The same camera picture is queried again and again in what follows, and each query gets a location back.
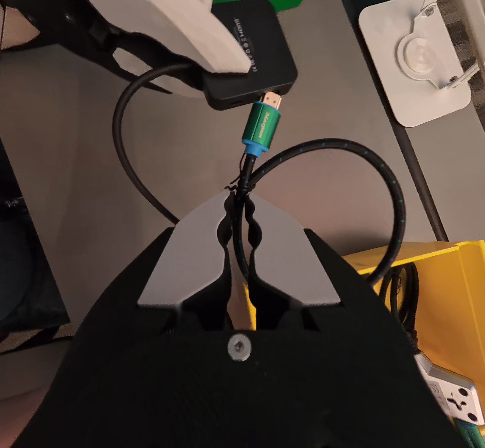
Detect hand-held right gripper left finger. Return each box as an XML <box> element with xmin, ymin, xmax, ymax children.
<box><xmin>137</xmin><ymin>192</ymin><xmax>232</xmax><ymax>309</ymax></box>

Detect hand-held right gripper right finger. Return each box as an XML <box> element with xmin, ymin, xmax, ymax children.
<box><xmin>249</xmin><ymin>193</ymin><xmax>342</xmax><ymax>309</ymax></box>

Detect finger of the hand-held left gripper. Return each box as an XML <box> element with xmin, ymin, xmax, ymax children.
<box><xmin>64</xmin><ymin>0</ymin><xmax>251</xmax><ymax>76</ymax></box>
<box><xmin>114</xmin><ymin>48</ymin><xmax>184</xmax><ymax>80</ymax></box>

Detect black square adapter hub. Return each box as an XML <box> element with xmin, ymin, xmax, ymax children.
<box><xmin>200</xmin><ymin>0</ymin><xmax>299</xmax><ymax>112</ymax></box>

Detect black square hub lead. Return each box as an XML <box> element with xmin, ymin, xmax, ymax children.
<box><xmin>112</xmin><ymin>62</ymin><xmax>210</xmax><ymax>226</ymax></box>

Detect braided hdmi cable green plugs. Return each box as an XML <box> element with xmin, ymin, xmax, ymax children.
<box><xmin>227</xmin><ymin>91</ymin><xmax>408</xmax><ymax>291</ymax></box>

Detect yellow plastic bin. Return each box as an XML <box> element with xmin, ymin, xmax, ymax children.
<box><xmin>243</xmin><ymin>239</ymin><xmax>485</xmax><ymax>427</ymax></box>

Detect silver port hub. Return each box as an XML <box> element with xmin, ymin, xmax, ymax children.
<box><xmin>413</xmin><ymin>352</ymin><xmax>485</xmax><ymax>427</ymax></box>

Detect black mat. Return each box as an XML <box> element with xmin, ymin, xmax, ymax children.
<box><xmin>326</xmin><ymin>0</ymin><xmax>449</xmax><ymax>242</ymax></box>

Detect white stand base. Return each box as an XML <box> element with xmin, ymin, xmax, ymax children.
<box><xmin>357</xmin><ymin>0</ymin><xmax>473</xmax><ymax>128</ymax></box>

